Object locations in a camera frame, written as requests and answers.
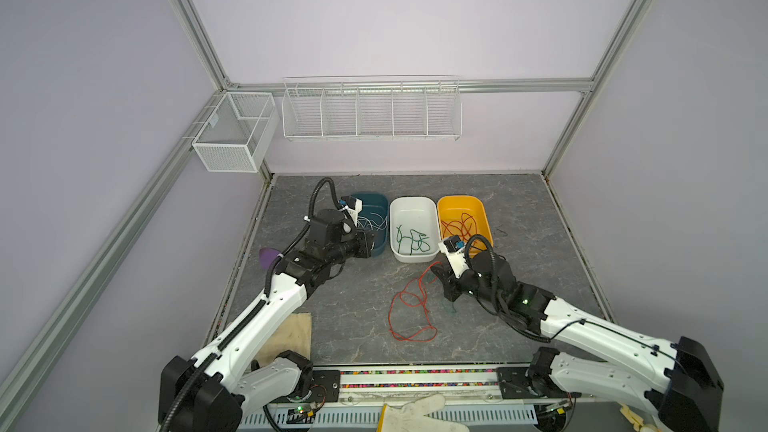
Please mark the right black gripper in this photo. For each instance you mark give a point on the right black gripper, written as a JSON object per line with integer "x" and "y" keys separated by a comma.
{"x": 450, "y": 281}

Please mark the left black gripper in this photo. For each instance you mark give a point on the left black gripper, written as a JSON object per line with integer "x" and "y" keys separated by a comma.
{"x": 365, "y": 237}

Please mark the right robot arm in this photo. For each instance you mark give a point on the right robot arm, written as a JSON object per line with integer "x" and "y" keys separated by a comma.
{"x": 677, "y": 382}

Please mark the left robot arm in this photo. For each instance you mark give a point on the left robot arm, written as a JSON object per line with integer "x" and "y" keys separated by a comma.
{"x": 217, "y": 387}

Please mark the teal plastic bin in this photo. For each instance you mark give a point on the teal plastic bin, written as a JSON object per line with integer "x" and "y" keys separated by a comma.
{"x": 375, "y": 217}

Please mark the white plastic bin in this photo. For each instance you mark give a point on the white plastic bin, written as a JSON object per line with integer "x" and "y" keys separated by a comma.
{"x": 414, "y": 229}

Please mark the yellow plastic bin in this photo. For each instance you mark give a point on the yellow plastic bin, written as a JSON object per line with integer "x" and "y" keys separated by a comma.
{"x": 463, "y": 215}

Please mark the purple pink scoop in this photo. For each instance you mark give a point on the purple pink scoop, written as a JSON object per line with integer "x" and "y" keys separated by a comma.
{"x": 269, "y": 257}

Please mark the beige work glove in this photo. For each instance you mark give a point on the beige work glove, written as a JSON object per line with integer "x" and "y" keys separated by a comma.
{"x": 294, "y": 334}

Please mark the white glove yellow cuff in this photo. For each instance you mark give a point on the white glove yellow cuff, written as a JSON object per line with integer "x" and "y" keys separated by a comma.
{"x": 416, "y": 416}

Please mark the white mesh box basket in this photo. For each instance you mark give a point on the white mesh box basket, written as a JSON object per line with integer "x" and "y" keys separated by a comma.
{"x": 236, "y": 135}

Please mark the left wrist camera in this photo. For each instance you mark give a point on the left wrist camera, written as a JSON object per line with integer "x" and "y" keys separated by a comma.
{"x": 352, "y": 207}

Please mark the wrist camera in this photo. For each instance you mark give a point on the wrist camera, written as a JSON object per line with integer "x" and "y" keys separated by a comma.
{"x": 454, "y": 249}
{"x": 352, "y": 207}

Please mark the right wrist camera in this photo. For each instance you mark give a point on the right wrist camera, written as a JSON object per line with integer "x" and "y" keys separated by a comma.
{"x": 454, "y": 249}

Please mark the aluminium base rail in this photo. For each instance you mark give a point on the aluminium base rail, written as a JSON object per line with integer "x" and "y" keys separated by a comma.
{"x": 459, "y": 382}

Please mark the white wire wall basket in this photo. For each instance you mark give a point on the white wire wall basket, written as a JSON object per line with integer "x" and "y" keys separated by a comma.
{"x": 405, "y": 107}

